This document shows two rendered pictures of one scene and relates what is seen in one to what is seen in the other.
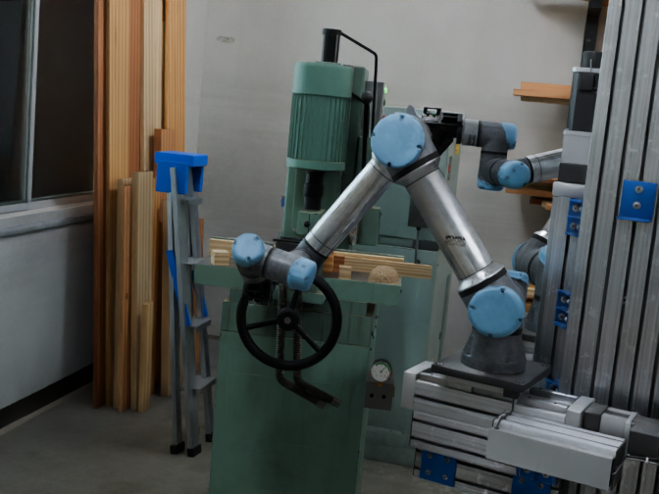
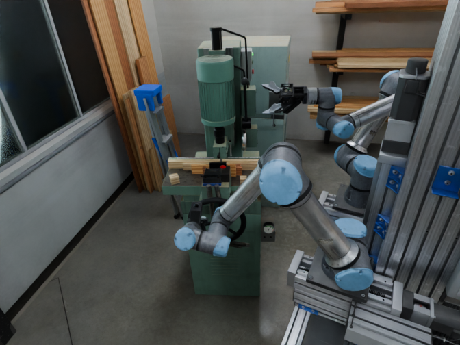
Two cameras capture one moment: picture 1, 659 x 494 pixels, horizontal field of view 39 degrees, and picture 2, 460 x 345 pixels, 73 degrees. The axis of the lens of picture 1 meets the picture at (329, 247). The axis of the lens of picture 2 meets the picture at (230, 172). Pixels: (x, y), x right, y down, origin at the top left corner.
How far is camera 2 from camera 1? 1.37 m
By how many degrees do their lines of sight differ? 24
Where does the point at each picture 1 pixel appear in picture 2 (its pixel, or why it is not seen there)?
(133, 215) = (134, 111)
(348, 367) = (250, 223)
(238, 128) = (178, 40)
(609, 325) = (414, 243)
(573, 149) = (394, 131)
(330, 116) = (223, 94)
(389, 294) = not seen: hidden behind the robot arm
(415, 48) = not seen: outside the picture
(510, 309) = (365, 280)
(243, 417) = not seen: hidden behind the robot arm
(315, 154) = (217, 118)
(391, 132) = (276, 182)
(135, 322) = (148, 157)
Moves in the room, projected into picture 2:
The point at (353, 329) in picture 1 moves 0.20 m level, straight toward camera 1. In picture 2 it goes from (251, 207) to (253, 233)
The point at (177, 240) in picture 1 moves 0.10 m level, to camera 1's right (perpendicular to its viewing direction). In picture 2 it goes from (155, 133) to (168, 133)
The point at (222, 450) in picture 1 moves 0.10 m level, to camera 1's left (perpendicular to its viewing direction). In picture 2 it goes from (194, 259) to (178, 259)
